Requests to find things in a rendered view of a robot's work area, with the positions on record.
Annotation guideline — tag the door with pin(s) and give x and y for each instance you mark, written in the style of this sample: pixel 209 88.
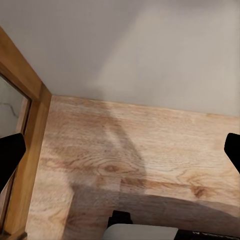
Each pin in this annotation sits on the door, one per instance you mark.
pixel 24 107

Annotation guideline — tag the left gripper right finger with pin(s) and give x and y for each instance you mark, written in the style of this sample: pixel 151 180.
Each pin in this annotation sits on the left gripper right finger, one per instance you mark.
pixel 232 149

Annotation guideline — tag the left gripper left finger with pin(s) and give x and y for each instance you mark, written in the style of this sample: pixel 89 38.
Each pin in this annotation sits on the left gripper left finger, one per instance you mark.
pixel 12 149

